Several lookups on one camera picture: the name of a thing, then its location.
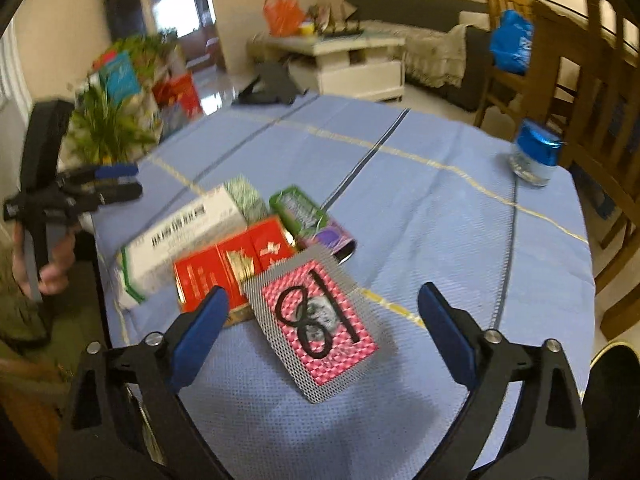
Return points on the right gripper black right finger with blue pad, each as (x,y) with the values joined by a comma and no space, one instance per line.
(522,418)

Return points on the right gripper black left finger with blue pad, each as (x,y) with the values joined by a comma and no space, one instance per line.
(124,418)

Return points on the black round trash bin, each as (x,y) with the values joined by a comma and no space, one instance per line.
(611,407)

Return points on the green potted plant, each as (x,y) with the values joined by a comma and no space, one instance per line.
(116,118)

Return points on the white medicine box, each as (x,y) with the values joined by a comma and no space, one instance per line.
(146,264)

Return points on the red cigarette box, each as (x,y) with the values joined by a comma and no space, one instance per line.
(229,264)

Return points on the pink grey number card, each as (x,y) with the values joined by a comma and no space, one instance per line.
(316,322)

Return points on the black tablet stand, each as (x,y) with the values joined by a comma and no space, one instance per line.
(273,84)

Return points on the green purple gum box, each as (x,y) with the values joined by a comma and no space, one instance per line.
(310,224)

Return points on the blue tablecloth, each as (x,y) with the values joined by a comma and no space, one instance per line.
(427,200)

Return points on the blue lid glass jar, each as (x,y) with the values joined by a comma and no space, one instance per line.
(535,153)

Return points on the orange plastic bag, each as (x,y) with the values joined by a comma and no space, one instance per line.
(283,17)

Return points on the white coffee table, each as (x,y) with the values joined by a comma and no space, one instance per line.
(369,66)

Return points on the wooden chair beside sofa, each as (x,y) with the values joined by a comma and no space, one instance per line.
(501,88)

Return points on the wooden dining table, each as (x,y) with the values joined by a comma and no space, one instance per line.
(605,110)

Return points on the near wooden dining chair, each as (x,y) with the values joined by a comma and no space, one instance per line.
(619,182)

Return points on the blue plastic bag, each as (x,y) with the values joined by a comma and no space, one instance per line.
(511,43)

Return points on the dark sofa with lace cover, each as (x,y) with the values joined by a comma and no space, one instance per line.
(446,43)

